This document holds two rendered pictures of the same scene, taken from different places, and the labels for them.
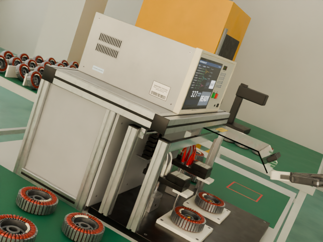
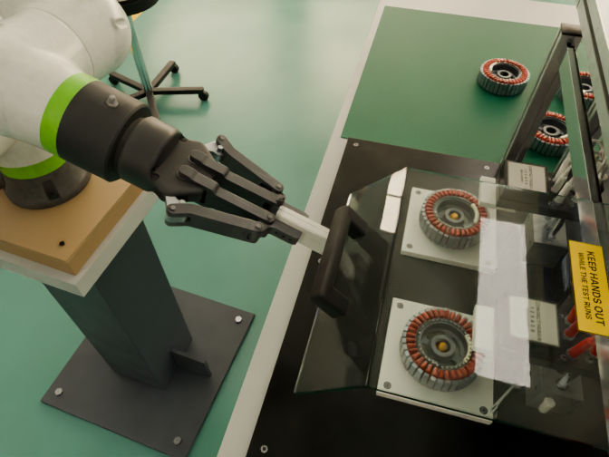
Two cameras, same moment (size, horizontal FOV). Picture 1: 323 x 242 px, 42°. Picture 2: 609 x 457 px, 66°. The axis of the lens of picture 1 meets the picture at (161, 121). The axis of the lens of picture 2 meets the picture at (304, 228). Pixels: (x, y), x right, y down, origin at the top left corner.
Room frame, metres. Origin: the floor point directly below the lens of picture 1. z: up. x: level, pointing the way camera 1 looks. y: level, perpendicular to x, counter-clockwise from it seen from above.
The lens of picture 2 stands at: (1.76, -0.49, 1.41)
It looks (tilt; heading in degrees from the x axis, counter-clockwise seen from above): 51 degrees down; 174
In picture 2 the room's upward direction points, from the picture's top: straight up
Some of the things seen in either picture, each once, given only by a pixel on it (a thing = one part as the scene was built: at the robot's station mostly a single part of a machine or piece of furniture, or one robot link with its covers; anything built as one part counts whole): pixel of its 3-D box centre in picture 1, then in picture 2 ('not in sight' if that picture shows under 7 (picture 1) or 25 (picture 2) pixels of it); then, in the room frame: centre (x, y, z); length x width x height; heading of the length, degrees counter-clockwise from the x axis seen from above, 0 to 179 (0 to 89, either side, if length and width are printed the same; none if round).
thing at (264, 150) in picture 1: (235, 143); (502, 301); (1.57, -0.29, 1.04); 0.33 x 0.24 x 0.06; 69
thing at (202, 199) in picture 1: (209, 202); not in sight; (1.51, -0.28, 0.80); 0.11 x 0.11 x 0.04
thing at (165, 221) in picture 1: (185, 225); not in sight; (1.28, -0.19, 0.78); 0.15 x 0.15 x 0.01; 69
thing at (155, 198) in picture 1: (149, 199); not in sight; (1.33, -0.05, 0.80); 0.07 x 0.05 x 0.06; 159
